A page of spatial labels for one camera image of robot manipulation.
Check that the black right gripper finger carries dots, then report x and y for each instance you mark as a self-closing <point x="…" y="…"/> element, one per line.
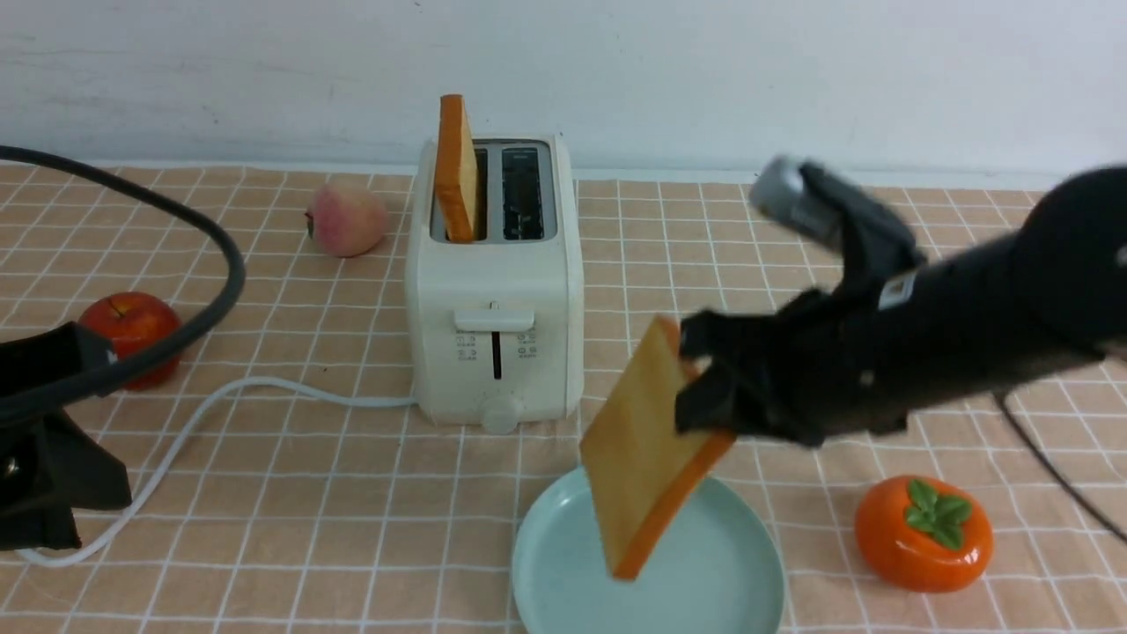
<point x="710" y="334"/>
<point x="711" y="402"/>

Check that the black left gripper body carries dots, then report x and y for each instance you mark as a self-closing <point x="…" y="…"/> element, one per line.
<point x="50" y="465"/>

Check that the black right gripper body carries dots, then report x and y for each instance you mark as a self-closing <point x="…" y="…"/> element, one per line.
<point x="829" y="365"/>

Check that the toast slice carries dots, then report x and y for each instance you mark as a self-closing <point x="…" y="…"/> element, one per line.
<point x="641" y="470"/>
<point x="456" y="172"/>

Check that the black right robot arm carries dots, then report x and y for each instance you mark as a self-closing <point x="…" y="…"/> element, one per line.
<point x="1044" y="299"/>

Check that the red apple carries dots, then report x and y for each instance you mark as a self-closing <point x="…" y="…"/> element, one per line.
<point x="131" y="320"/>

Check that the light blue plate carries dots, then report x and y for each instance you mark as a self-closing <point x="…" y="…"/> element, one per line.
<point x="715" y="570"/>

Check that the orange persimmon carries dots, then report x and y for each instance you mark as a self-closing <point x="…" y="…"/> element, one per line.
<point x="923" y="535"/>

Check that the white two-slot toaster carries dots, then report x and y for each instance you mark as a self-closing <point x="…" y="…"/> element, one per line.
<point x="497" y="325"/>

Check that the orange checkered tablecloth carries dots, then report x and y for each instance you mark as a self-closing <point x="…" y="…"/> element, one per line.
<point x="284" y="515"/>

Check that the pink peach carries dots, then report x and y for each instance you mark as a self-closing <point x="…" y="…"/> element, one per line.
<point x="346" y="220"/>

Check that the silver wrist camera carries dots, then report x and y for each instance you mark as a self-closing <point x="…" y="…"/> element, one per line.
<point x="782" y="195"/>

